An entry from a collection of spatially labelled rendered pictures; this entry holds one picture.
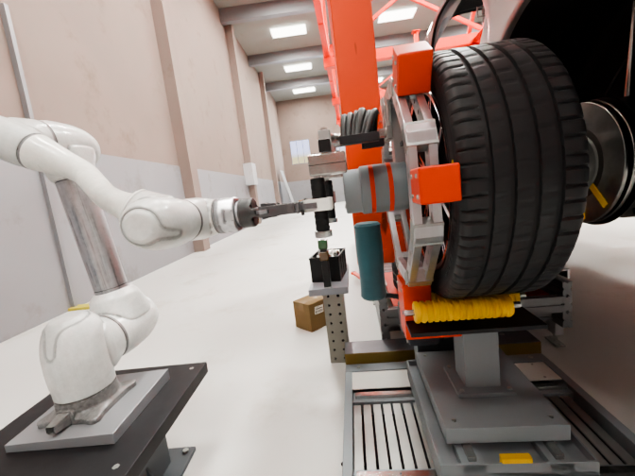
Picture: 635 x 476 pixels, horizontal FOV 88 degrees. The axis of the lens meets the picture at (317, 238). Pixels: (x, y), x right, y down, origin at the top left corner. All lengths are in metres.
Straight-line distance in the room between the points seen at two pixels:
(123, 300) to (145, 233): 0.58
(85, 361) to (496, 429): 1.09
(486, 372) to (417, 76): 0.83
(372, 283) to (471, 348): 0.34
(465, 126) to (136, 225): 0.65
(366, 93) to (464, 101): 0.77
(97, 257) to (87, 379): 0.37
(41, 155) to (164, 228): 0.49
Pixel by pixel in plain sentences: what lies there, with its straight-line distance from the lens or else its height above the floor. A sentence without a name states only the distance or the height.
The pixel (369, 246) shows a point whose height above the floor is 0.67.
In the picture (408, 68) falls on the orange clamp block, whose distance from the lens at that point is 0.82.
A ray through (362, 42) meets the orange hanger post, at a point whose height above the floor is 1.42.
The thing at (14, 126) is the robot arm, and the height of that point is 1.12.
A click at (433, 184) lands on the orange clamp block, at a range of 0.65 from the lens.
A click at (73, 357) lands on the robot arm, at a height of 0.51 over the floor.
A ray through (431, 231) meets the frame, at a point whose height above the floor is 0.75.
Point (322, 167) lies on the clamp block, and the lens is 0.80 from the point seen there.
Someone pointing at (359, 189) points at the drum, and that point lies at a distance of 0.93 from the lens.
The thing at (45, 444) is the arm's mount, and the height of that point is 0.32.
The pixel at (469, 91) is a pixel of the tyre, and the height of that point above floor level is 1.02.
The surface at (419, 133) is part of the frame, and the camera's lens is 0.74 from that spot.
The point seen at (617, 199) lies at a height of 0.76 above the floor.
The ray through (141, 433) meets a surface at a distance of 1.10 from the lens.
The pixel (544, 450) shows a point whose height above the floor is 0.17.
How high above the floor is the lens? 0.86
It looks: 8 degrees down
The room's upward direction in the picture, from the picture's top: 7 degrees counter-clockwise
